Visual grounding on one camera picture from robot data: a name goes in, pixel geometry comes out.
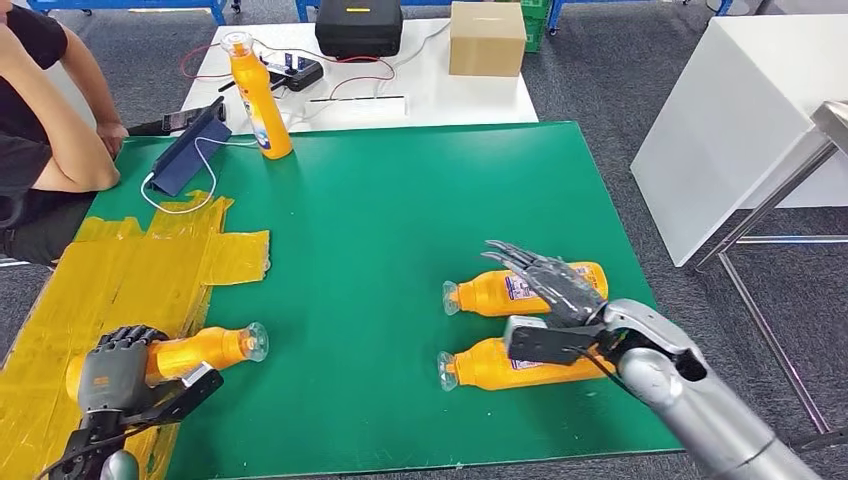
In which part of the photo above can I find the white charging cable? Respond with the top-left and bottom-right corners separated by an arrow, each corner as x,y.
140,135 -> 260,217

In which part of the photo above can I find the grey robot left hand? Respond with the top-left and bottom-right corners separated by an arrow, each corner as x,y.
77,323 -> 171,417

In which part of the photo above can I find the cardboard box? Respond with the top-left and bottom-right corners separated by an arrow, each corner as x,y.
449,1 -> 528,78

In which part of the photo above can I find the white power cable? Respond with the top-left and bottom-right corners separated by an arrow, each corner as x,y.
367,19 -> 453,101

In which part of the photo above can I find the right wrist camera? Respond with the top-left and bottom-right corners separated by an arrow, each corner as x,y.
502,315 -> 607,368

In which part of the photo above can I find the black remote controller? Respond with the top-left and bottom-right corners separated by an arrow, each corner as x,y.
261,54 -> 326,93

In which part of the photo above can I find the white desk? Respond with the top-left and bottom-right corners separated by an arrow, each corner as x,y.
629,14 -> 848,268

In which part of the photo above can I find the orange detergent bottle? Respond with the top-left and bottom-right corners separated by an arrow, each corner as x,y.
220,31 -> 294,161
441,261 -> 609,318
64,322 -> 270,405
437,336 -> 621,392

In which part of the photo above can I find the tablet in blue cover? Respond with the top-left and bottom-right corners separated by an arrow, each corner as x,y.
150,95 -> 233,198

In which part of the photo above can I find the yellow tape patch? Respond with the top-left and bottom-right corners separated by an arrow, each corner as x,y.
0,190 -> 272,480

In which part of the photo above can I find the green plastic crate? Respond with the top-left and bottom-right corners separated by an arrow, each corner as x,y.
519,0 -> 552,53

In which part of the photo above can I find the black carrying case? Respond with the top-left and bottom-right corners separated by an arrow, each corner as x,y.
314,0 -> 404,60

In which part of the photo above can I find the red cable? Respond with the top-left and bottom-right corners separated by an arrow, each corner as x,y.
180,40 -> 397,101

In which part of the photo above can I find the person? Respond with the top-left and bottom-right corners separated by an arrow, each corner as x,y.
0,0 -> 130,268

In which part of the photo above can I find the person's left hand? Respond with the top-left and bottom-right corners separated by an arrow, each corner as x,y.
96,120 -> 130,159

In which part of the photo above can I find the green table mat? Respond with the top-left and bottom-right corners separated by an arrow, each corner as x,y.
82,121 -> 684,480

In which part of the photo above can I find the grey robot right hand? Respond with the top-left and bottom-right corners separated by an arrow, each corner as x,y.
480,239 -> 609,331

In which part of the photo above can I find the steel frame stand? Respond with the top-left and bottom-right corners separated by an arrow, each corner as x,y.
688,99 -> 848,453

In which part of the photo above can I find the white table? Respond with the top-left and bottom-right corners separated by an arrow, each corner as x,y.
180,16 -> 539,134

